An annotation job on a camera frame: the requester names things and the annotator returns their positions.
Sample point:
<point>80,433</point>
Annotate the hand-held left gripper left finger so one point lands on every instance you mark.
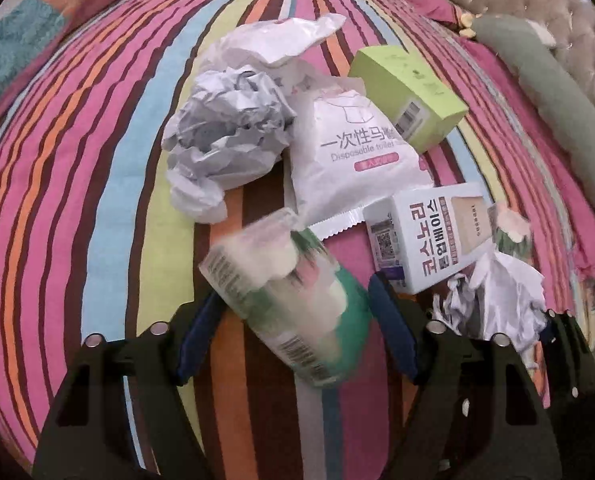
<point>197,340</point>

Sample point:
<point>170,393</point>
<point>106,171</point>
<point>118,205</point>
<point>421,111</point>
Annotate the light green box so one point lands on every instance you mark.
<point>402,80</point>

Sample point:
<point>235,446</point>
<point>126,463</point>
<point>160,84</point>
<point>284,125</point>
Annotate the floral paper scrap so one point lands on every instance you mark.
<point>512,227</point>

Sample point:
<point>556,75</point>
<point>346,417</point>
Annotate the white printed carton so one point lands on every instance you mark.
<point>427,240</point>

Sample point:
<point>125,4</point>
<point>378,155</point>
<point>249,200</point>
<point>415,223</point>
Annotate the small white paper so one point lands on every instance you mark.
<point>497,295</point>

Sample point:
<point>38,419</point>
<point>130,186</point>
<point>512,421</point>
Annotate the teal blanket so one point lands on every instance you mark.
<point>12,50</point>

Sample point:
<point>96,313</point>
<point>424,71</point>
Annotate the yellow plush toy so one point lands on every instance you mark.
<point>466,22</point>

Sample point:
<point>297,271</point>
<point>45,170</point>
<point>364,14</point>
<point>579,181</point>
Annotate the white plastic packet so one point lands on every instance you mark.
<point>347,170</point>

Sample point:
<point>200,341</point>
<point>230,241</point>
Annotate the pink pillow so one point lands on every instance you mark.
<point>422,0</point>

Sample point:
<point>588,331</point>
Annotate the green pillow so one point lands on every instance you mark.
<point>552,95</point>

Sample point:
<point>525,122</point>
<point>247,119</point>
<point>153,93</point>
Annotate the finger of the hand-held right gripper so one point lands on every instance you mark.
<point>570,360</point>

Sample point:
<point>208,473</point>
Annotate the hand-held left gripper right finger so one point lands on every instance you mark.
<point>392,325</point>

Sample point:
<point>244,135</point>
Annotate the striped bedspread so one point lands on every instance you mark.
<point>102,160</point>

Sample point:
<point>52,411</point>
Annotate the tufted beige headboard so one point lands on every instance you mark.
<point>542,0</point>

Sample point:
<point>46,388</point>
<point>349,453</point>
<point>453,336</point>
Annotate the large crumpled white paper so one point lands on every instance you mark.
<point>222,125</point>

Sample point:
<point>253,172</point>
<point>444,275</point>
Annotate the clear cotton swab container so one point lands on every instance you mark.
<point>277,280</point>

